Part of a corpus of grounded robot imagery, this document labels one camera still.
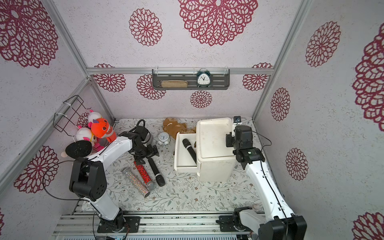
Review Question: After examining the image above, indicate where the rainbow rhinestone microphone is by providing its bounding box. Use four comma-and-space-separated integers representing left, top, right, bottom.
122, 167, 150, 198

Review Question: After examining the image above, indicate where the red glitter microphone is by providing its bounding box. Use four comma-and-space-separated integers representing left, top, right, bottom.
134, 162, 156, 191

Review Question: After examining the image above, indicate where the black haired doll plush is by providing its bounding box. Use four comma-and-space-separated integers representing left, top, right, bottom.
61, 140, 96, 159

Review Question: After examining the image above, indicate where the aluminium corner frame post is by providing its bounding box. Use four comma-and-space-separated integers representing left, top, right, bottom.
252, 0, 314, 123

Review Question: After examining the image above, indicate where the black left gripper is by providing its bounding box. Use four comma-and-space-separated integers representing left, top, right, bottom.
133, 143, 160, 166

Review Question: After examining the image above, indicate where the orange fish plush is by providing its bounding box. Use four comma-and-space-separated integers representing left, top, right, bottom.
88, 118, 117, 143

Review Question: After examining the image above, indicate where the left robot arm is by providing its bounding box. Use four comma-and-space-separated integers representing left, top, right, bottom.
69, 126, 159, 231

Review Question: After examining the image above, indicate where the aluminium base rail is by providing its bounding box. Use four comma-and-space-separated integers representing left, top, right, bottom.
52, 212, 305, 238

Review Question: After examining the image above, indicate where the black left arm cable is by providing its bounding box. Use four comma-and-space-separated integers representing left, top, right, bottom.
41, 119, 148, 202

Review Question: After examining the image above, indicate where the small white alarm clock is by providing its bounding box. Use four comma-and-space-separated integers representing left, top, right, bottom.
158, 132, 170, 146

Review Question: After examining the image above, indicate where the grey wall shelf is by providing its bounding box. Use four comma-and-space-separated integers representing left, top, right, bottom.
152, 73, 230, 90

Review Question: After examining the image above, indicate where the green alarm clock on shelf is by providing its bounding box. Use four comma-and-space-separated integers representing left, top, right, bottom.
197, 71, 212, 88

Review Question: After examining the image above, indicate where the pink white plush doll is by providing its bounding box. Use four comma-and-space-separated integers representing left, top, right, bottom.
76, 110, 104, 152

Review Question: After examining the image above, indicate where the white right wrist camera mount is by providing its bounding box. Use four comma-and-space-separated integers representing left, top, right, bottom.
233, 116, 243, 131

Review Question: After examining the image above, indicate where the black wire wall basket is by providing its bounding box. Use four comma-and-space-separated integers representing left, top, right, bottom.
52, 95, 91, 137

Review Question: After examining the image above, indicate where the black microphone long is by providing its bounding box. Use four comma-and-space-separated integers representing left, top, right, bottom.
148, 158, 166, 187

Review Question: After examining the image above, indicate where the horizontal aluminium wall rail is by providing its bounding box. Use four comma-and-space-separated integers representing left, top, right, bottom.
87, 67, 275, 75

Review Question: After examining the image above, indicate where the brown teddy bear plush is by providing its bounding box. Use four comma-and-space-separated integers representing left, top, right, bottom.
163, 118, 196, 140

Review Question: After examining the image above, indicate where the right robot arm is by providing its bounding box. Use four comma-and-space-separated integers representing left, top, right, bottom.
226, 125, 307, 240

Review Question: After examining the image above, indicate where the tan pouch on shelf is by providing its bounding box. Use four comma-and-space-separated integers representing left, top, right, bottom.
161, 80, 188, 88

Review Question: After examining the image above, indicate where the white plastic drawer cabinet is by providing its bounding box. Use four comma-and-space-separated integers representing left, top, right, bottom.
196, 118, 237, 183

